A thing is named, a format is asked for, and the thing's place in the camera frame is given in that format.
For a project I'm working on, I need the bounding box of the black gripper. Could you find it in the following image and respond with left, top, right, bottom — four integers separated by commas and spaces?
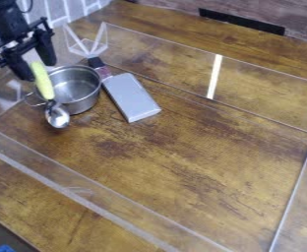
0, 17, 55, 82

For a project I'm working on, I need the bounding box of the silver metal pot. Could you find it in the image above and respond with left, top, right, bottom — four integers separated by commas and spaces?
32, 65, 102, 115

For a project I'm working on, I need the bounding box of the yellow handled metal spoon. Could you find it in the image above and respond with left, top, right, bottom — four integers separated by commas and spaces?
30, 61, 69, 129

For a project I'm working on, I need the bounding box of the grey sharpening stone block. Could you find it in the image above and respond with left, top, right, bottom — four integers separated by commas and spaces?
86, 56, 162, 124

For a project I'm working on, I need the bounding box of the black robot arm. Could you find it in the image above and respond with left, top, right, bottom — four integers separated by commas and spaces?
0, 0, 57, 82

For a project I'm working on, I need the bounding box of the black bar on table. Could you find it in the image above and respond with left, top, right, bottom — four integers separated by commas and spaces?
197, 8, 284, 35

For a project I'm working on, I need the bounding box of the blue object at corner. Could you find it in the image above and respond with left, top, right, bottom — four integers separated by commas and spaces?
0, 244, 15, 252

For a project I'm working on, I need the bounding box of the clear acrylic corner bracket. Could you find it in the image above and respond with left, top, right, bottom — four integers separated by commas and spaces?
62, 23, 109, 58

